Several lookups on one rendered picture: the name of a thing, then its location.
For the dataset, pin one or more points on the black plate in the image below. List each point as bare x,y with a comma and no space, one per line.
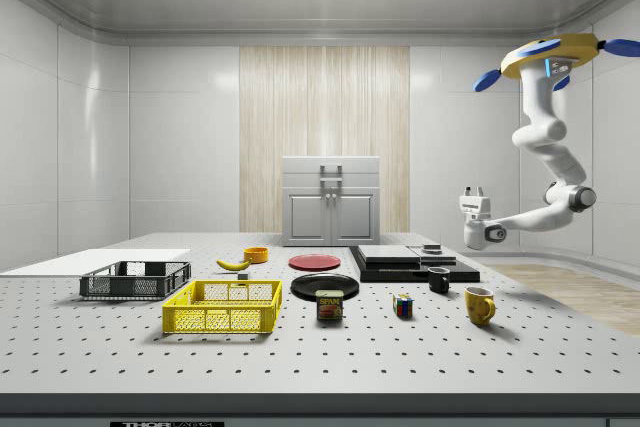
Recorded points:
310,284

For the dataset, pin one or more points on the flat-sided can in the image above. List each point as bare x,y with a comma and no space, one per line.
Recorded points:
329,306

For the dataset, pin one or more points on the black mug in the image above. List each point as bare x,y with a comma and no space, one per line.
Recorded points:
438,281

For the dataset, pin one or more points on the puzzle cube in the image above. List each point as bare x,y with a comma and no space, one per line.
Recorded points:
403,305

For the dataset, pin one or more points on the yellow bowl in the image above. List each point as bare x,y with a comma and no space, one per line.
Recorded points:
256,256

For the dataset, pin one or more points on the banana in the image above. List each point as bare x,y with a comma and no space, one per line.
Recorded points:
232,265

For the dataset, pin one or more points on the red plate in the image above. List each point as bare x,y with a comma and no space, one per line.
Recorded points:
314,262

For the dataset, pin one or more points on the drone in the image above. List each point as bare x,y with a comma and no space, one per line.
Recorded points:
575,45

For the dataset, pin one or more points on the white board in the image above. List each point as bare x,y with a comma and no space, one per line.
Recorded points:
90,259

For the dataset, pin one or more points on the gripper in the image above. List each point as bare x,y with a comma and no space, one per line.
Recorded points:
476,206

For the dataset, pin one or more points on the grey cube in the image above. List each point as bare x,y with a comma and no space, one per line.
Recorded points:
243,276

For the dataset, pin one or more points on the dark grey basket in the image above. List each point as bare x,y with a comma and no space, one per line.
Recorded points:
125,287

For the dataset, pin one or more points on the black stove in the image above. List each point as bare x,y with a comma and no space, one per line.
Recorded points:
395,257

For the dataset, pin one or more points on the yellow mug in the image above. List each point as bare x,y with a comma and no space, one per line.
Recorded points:
478,308

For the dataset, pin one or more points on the white cabinet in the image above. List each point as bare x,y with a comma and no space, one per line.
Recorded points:
330,207

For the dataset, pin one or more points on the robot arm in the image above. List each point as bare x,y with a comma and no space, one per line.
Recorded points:
542,112

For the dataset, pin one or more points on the yellow basket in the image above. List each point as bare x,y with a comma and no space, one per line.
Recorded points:
220,318

